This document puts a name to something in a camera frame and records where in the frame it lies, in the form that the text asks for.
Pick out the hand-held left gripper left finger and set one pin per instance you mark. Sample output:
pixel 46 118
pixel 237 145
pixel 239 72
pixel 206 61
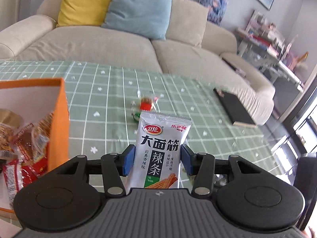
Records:
pixel 128 160

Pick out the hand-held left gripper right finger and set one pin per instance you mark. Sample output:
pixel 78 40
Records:
pixel 187 160

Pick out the white spicy strip packet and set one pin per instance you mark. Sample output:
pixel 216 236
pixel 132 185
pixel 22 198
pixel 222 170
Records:
pixel 158 141

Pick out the orange cardboard box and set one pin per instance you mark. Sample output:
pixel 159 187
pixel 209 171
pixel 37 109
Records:
pixel 59 133

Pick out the snack packets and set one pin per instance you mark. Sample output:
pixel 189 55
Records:
pixel 24 133

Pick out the red snack packet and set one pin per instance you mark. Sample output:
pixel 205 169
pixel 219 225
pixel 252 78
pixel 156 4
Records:
pixel 10 178

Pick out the small green wrapped snack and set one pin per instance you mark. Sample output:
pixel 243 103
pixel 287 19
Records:
pixel 135 117

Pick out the small red wrapped snack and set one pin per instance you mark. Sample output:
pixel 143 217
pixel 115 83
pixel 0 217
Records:
pixel 146 104

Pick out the green checked tablecloth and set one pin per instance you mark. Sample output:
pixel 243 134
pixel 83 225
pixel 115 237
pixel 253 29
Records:
pixel 111 99

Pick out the black notebook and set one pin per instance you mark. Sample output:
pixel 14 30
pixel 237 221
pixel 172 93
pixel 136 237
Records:
pixel 235 107

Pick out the beige sofa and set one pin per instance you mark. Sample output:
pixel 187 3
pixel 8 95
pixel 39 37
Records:
pixel 99 47

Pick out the cluttered white shelf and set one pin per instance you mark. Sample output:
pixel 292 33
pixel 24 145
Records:
pixel 272 44

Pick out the light blue cushion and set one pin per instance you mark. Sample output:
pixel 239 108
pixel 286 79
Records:
pixel 138 10

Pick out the yellow cushion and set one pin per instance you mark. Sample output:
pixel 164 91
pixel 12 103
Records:
pixel 81 2

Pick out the blue wall poster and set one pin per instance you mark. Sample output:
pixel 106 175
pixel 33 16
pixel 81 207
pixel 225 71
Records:
pixel 214 6

